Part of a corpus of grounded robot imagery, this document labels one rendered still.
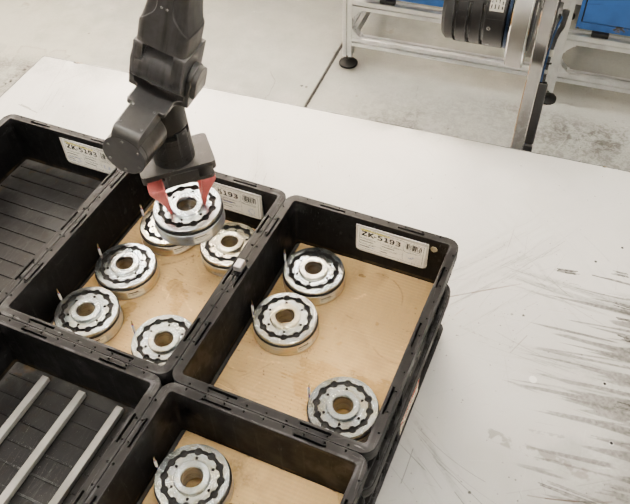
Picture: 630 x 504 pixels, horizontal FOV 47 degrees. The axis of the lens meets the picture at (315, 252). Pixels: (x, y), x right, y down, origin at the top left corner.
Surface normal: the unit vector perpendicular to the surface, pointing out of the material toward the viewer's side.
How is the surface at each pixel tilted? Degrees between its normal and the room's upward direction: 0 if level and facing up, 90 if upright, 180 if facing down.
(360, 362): 0
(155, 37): 86
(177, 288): 0
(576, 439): 0
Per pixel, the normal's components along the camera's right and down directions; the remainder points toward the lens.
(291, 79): -0.03, -0.67
